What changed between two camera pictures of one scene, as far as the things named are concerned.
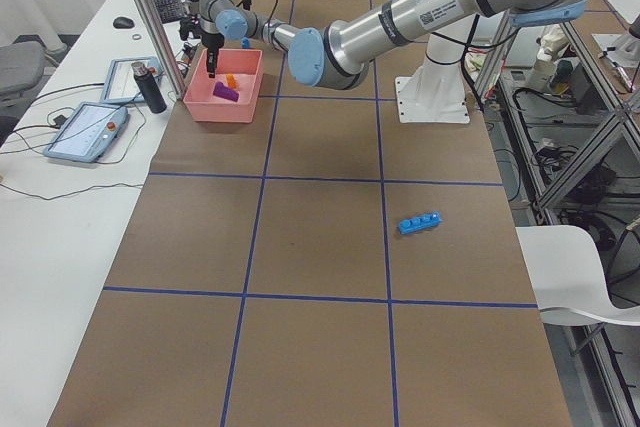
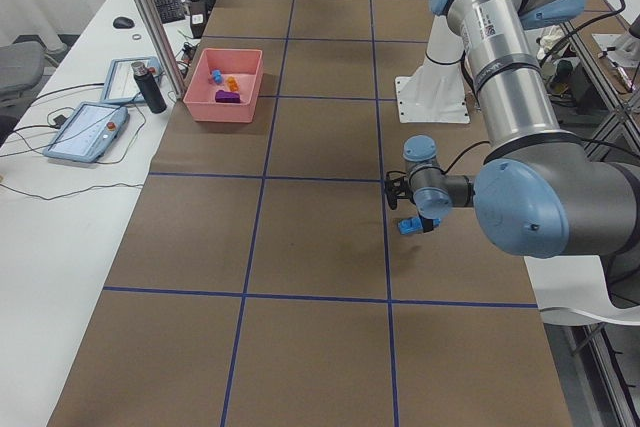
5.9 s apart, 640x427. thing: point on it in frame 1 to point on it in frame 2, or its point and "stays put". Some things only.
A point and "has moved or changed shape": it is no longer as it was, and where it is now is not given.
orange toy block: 231,80 stays put
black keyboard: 167,0 stays put
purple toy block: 223,91 has moved or changed shape
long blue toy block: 421,223 stays put
